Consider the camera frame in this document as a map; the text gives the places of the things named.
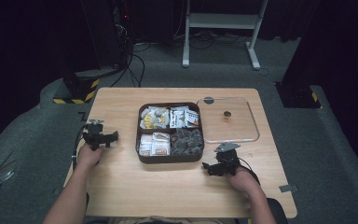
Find brown compartment box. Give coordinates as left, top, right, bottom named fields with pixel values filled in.
left=135, top=101, right=205, bottom=165

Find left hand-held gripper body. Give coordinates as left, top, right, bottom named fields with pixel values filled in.
left=82, top=119, right=110, bottom=151

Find right hand-held gripper cable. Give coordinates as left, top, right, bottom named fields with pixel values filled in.
left=238, top=157, right=261, bottom=186

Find pile of white printed packets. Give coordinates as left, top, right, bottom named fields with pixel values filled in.
left=169, top=105, right=200, bottom=129

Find black floor cables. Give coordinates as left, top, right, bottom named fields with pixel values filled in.
left=109, top=40, right=152, bottom=89

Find person's right hand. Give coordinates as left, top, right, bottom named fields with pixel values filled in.
left=228, top=167, right=261, bottom=196

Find white metal stand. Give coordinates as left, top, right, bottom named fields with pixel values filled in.
left=182, top=0, right=269, bottom=71

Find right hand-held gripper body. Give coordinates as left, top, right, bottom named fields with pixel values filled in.
left=213, top=141, right=241, bottom=177

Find black stand base yellow stripes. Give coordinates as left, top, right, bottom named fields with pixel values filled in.
left=52, top=68, right=101, bottom=105

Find pile of white orange packets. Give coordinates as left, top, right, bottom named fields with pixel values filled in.
left=138, top=132, right=172, bottom=157

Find clear plastic lid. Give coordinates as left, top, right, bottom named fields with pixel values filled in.
left=196, top=96, right=261, bottom=145

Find pile of grey yellow packets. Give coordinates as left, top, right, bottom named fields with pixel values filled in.
left=140, top=105, right=171, bottom=130

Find pile of dark wrapped candies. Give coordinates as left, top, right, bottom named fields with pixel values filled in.
left=170, top=128, right=204, bottom=156

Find grey tape strip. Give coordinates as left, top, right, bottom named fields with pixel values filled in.
left=279, top=184, right=298, bottom=193

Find person's left hand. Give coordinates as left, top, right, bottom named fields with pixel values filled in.
left=76, top=143, right=105, bottom=172

